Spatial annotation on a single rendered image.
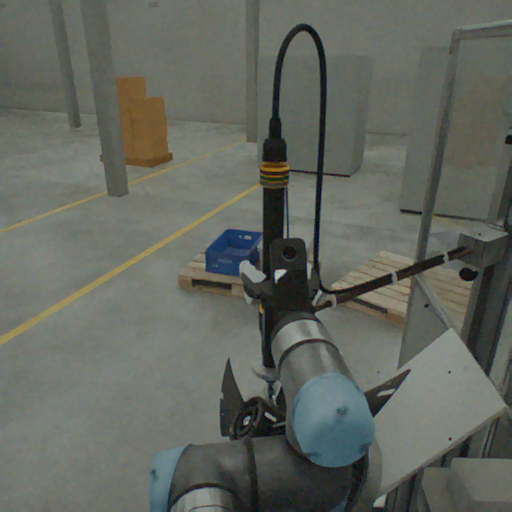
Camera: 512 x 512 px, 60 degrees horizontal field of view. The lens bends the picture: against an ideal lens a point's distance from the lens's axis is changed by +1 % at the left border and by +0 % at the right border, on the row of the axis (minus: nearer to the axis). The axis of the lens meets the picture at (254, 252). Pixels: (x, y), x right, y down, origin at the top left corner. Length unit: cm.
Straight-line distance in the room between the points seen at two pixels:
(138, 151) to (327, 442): 869
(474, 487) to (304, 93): 715
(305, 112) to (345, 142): 87
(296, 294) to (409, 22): 1230
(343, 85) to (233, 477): 746
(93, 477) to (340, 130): 652
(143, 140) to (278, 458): 851
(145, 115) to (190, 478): 840
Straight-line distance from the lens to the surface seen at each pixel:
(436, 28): 1270
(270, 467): 51
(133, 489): 254
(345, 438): 44
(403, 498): 125
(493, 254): 117
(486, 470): 141
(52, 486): 267
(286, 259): 56
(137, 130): 896
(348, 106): 778
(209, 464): 50
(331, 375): 45
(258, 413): 101
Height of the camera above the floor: 195
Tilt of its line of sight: 24 degrees down
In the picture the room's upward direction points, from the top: straight up
